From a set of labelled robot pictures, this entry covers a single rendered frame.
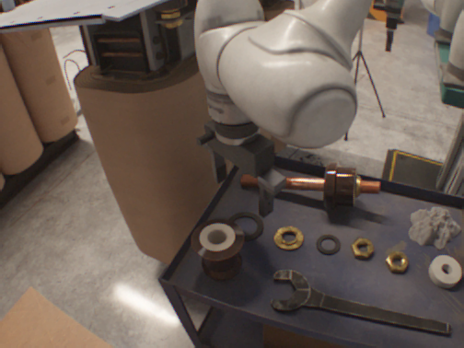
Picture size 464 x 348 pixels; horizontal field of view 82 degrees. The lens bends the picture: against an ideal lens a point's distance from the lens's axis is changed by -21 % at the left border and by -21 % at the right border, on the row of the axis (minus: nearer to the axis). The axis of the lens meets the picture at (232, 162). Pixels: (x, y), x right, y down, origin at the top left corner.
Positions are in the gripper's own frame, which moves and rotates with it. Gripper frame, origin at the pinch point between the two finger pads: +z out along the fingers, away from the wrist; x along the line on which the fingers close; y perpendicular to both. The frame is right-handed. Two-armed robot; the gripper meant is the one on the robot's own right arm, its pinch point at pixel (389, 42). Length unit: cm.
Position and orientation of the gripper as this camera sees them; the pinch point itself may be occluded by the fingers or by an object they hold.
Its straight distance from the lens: 152.3
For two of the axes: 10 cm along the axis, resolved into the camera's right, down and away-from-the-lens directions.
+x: 4.8, -5.8, 6.5
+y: 8.7, 2.6, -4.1
